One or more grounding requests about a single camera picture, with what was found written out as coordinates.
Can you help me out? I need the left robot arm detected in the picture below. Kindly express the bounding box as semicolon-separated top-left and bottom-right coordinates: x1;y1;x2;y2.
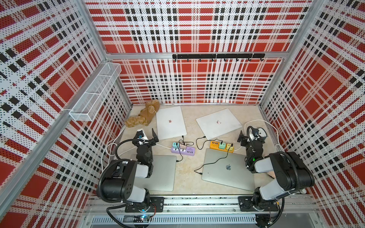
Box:
97;129;159;208

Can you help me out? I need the white laptop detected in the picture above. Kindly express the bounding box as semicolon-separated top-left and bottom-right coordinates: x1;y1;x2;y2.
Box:
156;106;187;140
196;109;242;140

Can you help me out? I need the white cable of purple strip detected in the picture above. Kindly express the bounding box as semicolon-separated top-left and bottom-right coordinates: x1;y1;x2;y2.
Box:
100;125;172;172

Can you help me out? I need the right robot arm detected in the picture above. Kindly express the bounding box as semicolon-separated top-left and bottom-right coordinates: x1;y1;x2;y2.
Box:
237;126;315;208

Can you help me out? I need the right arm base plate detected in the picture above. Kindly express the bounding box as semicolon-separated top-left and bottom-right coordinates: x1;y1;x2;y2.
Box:
238;196;279;212

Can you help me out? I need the brown teddy bear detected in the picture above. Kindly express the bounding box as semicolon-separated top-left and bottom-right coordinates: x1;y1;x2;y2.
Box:
125;99;160;128

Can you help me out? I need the black cable laptop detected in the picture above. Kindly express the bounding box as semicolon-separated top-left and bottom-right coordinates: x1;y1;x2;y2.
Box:
193;144;234;175
195;136;212;151

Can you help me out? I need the black cable back right laptop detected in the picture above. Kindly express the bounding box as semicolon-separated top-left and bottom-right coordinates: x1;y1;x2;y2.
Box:
195;136;212;151

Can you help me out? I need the orange power strip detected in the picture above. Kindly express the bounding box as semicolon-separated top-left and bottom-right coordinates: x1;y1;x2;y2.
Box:
210;141;234;153

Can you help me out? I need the white cable of orange strip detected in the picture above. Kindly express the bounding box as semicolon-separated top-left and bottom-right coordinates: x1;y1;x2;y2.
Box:
233;119;308;194

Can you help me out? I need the silver laptop front right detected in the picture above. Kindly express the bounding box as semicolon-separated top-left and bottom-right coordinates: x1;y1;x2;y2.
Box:
202;149;255;192

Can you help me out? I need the silver laptop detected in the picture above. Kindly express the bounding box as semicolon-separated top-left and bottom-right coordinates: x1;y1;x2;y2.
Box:
202;149;255;192
134;155;176;192

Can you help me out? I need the purple power strip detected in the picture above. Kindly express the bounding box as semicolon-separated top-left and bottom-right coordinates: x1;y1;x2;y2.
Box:
171;145;195;156

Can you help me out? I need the black cable front right laptop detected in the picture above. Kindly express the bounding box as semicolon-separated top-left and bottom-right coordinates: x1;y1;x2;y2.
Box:
193;144;234;175

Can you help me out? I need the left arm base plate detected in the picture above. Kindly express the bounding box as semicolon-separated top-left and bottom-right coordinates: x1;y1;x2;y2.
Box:
125;197;165;213

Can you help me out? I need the black cable of pink charger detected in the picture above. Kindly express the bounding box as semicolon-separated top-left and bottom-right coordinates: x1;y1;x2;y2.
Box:
178;135;194;147

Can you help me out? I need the white laptop back left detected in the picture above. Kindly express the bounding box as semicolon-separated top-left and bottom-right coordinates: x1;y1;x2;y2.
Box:
156;106;187;140

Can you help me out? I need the white laptop back right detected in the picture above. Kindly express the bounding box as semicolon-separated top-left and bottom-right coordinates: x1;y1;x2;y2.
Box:
196;109;242;140

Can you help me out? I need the white wire basket shelf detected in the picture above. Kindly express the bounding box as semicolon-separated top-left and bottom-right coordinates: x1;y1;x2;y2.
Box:
69;62;121;122

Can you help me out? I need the silver laptop front left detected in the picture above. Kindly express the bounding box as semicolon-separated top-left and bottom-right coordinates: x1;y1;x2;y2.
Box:
134;155;176;192

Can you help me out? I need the black hook rail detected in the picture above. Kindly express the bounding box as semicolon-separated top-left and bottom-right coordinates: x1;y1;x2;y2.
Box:
172;53;266;60

